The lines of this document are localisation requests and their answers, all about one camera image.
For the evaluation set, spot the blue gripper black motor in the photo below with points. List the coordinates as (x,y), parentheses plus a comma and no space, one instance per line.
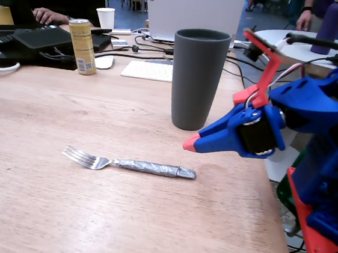
(231,139)

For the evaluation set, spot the blue printed robot arm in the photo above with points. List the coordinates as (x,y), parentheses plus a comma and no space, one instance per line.
(311,99)

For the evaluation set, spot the bystander hand with watch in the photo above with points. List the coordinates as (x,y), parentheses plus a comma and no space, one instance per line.
(303,22)

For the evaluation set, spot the seated person's bare hand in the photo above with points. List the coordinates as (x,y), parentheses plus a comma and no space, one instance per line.
(49,16)

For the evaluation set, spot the tall gray cup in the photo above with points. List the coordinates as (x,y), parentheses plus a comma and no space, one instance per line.
(196,81)

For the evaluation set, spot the white keyboard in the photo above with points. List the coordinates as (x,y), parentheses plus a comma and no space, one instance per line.
(149,70)

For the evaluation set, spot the white round table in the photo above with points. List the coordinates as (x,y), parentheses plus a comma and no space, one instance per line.
(300,60)

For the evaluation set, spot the silver Legion laptop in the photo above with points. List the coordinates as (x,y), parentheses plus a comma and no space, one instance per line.
(196,11)

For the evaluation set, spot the small white card pack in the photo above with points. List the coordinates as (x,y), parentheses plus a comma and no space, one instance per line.
(120,44)

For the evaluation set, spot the white computer mouse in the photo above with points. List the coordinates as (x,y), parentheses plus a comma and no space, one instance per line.
(103,62)

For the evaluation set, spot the silver slim adapter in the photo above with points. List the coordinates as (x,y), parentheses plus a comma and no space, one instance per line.
(121,32)

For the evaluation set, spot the black flat box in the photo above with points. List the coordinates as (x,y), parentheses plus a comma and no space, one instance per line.
(101,42)

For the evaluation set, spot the purple bottle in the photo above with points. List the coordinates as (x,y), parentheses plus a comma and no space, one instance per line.
(330,25)

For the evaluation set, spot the standing bystander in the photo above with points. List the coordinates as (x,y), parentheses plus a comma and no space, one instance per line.
(316,9)

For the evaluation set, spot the black slim device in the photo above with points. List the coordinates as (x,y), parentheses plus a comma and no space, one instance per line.
(101,30)

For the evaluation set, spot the white paper cup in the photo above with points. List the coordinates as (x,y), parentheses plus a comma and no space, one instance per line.
(105,18)

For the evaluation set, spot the yellow drink can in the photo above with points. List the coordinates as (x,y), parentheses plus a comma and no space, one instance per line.
(82,48)

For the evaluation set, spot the black keyboard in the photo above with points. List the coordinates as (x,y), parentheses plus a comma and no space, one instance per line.
(38,43)

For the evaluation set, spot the tan cardboard box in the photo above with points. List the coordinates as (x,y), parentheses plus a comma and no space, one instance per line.
(0,15)

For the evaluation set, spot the red camera mount bracket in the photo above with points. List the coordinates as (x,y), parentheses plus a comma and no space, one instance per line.
(268,73)

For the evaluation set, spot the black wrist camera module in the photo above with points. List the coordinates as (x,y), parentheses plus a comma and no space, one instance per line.
(252,53)

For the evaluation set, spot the red robot base plate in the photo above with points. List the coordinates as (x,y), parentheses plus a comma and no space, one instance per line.
(311,238)

